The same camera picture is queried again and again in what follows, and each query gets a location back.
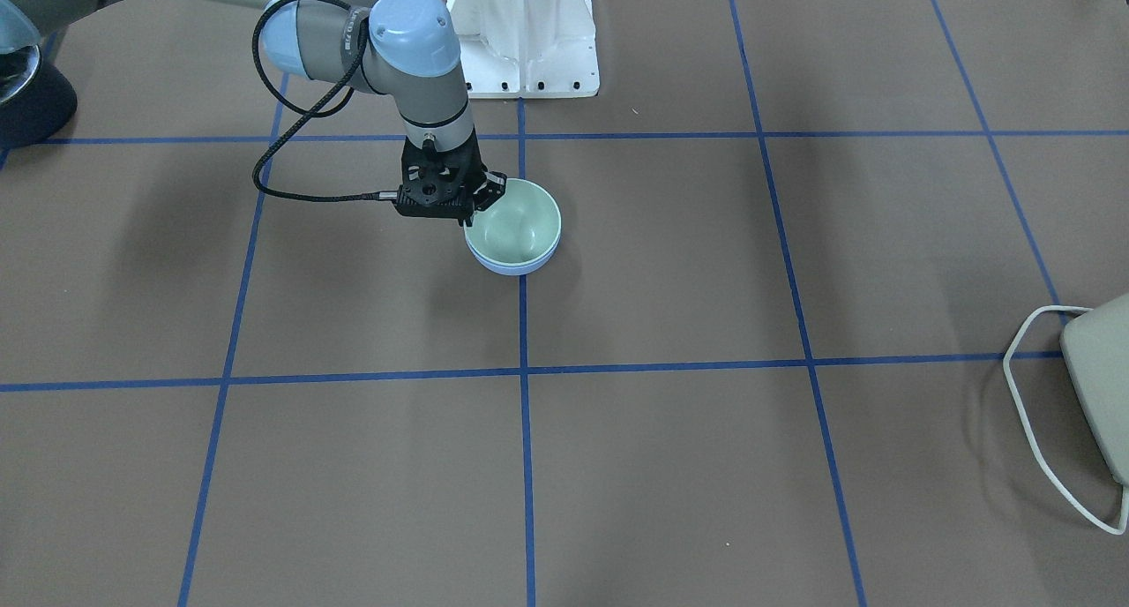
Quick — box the cream toaster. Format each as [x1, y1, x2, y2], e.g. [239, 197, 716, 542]
[1060, 294, 1128, 485]

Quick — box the blue bowl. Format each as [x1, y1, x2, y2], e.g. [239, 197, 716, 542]
[465, 238, 560, 278]

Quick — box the dark blue saucepan with lid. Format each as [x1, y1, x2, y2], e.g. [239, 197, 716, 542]
[1, 44, 78, 150]

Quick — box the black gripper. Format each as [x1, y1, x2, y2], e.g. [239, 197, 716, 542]
[393, 137, 507, 229]

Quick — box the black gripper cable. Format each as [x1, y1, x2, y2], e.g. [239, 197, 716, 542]
[251, 0, 399, 204]

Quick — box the green bowl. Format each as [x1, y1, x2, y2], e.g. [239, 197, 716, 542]
[463, 177, 562, 264]

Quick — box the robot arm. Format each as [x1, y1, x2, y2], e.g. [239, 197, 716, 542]
[1, 0, 507, 228]

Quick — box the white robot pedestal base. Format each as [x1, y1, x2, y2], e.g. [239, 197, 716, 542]
[446, 0, 601, 100]

